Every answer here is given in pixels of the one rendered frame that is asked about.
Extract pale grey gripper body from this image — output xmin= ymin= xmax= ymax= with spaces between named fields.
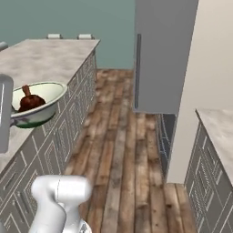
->
xmin=0 ymin=74 xmax=15 ymax=155

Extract brown chicken drumstick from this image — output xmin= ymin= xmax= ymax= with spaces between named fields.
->
xmin=17 ymin=84 xmax=47 ymax=114

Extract white bowl with green rim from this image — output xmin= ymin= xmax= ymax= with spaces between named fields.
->
xmin=11 ymin=80 xmax=68 ymax=129

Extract grey lower fridge drawer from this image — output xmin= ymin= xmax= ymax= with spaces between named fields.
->
xmin=155 ymin=113 xmax=177 ymax=180

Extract grey fridge door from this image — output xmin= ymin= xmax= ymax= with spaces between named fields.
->
xmin=133 ymin=0 xmax=200 ymax=116

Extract beige fridge side panel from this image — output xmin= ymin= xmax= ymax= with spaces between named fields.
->
xmin=166 ymin=0 xmax=233 ymax=185

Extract grey island cabinet run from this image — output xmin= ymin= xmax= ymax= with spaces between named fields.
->
xmin=0 ymin=48 xmax=98 ymax=233

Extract white stool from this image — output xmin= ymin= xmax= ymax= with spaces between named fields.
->
xmin=76 ymin=33 xmax=95 ymax=40
xmin=46 ymin=33 xmax=64 ymax=40

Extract grey counter cabinet run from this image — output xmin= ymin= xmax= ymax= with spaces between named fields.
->
xmin=183 ymin=119 xmax=233 ymax=233

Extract dark fridge door handle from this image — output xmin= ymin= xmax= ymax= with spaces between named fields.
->
xmin=134 ymin=33 xmax=143 ymax=110

